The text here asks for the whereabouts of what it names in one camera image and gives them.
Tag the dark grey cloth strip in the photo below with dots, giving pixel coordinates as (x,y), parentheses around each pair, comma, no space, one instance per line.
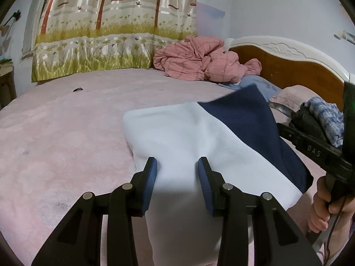
(281,109)

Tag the pink pillow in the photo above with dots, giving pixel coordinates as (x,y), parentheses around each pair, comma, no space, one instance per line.
(296,95)

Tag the white and wooden headboard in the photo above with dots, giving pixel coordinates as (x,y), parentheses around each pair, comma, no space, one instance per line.
(294,66)

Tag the small wall picture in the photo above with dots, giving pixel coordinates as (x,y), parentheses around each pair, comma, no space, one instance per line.
(346,36)

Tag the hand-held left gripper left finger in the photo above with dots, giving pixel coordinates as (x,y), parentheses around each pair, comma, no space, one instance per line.
(149,183)

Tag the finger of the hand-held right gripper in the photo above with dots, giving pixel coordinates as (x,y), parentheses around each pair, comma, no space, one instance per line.
(313,151)

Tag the person's right hand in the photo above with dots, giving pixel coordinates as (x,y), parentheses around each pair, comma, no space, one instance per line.
(319,207)

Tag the blue plaid shirt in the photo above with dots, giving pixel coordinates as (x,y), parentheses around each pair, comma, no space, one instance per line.
(327,116)

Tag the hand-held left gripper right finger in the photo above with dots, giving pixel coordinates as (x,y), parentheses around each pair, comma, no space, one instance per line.
(204,183)

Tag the white and navy jacket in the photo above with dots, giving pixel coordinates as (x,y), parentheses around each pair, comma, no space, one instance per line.
(180,135)

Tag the dark wooden side table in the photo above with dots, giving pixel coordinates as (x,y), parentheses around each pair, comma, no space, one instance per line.
(7,88)

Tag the tree print curtain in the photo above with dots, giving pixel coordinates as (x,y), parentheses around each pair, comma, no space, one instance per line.
(116,33)

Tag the blue pillow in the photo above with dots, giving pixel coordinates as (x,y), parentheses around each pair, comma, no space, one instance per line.
(263,84)

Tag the pink crumpled quilt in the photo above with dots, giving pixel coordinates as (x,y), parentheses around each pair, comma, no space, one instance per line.
(194,61)

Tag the white framed window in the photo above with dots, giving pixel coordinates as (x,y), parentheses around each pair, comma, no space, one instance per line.
(30,38)

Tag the black folded garment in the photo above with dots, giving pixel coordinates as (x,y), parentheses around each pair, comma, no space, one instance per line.
(307,124)

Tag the person's right forearm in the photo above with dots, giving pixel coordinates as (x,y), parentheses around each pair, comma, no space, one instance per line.
(346,238)

